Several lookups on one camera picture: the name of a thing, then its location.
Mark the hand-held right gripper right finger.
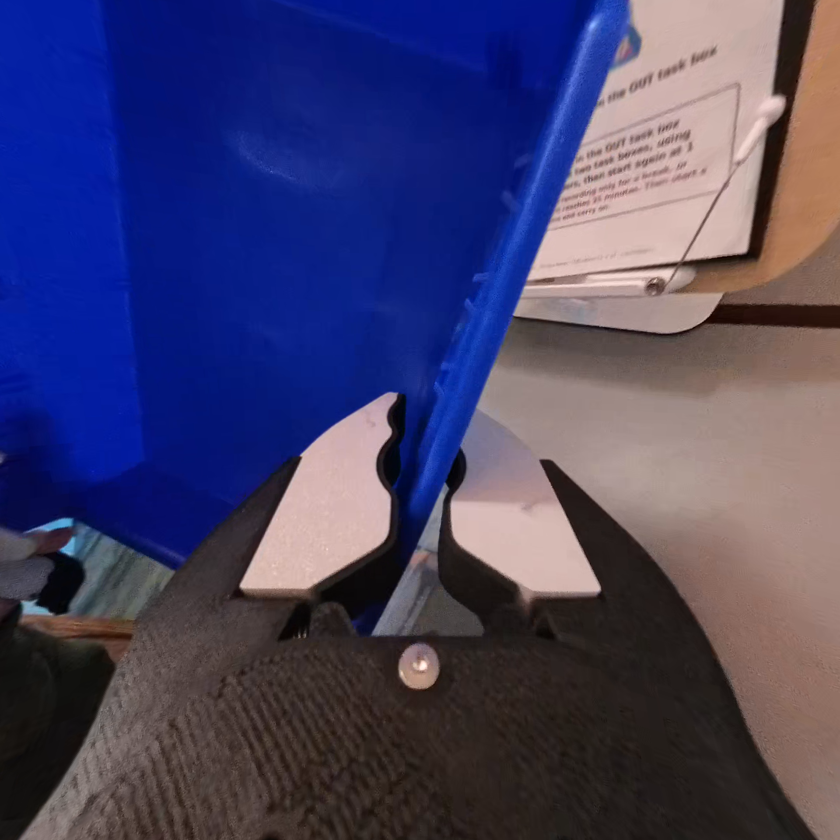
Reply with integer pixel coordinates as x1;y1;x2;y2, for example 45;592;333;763
437;408;602;621

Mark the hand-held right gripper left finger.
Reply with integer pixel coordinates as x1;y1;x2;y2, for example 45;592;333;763
239;392;403;601

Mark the blue plastic bin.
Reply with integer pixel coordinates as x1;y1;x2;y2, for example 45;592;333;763
0;0;632;634

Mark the grey desk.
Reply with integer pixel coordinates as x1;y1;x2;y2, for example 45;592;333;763
374;249;840;840

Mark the person's left hand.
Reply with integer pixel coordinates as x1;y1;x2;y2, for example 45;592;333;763
23;527;74;557

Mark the wooden panel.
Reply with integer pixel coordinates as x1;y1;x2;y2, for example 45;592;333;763
18;613;135;660

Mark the printed instruction sheet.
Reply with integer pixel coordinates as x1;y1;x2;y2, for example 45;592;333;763
528;0;786;280

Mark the wooden document stand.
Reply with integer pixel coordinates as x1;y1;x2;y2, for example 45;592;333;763
513;0;840;334

